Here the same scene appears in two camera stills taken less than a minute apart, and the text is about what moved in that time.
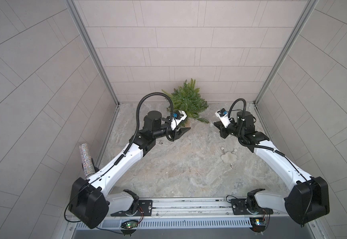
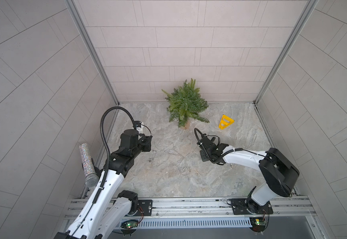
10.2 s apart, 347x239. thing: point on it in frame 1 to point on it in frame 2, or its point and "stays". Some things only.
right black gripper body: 232,129 to 205,156
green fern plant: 187,98 stays
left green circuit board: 129,224 stays
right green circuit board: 258,224 stays
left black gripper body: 171,134 to 144,145
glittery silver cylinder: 88,167 stays
